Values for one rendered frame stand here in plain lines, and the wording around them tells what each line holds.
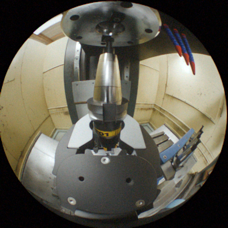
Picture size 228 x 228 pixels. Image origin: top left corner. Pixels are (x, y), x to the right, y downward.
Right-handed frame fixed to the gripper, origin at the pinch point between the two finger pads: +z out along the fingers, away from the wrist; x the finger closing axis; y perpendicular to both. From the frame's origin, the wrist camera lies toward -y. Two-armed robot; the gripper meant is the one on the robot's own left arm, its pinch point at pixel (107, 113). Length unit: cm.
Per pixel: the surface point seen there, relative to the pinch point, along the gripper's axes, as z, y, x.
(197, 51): -2.6, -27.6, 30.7
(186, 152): -10.4, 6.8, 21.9
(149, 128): 79, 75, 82
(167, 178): -14.1, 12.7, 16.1
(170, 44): 7.7, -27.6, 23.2
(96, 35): 0.7, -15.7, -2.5
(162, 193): -36, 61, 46
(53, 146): 20, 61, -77
